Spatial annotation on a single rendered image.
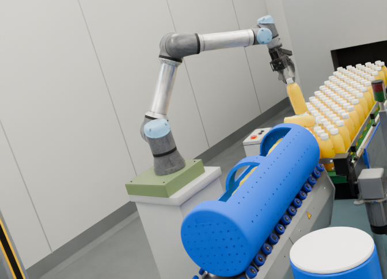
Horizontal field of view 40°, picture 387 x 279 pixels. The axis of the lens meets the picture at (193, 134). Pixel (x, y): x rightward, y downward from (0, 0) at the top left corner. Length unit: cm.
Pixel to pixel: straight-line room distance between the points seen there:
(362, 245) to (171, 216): 90
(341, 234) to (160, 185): 81
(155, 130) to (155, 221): 43
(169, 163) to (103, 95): 282
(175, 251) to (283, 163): 66
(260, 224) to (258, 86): 518
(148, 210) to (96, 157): 264
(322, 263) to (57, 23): 370
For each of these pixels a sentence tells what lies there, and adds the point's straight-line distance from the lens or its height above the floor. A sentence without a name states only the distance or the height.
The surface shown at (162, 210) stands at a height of 107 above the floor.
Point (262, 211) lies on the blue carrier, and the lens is 197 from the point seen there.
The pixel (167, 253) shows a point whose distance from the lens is 254.
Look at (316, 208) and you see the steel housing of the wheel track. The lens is 251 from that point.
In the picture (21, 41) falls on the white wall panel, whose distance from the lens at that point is 472.
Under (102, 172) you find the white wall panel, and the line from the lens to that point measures 510.
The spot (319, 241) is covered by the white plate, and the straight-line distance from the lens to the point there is 190.
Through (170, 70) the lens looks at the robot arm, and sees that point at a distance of 249.
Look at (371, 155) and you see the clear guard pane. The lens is 296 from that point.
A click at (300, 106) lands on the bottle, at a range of 277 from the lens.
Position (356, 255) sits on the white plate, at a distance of 179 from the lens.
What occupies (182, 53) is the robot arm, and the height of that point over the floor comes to 170.
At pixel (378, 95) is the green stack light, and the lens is 286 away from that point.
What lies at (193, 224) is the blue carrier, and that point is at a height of 117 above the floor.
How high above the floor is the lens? 197
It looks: 15 degrees down
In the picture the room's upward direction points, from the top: 16 degrees counter-clockwise
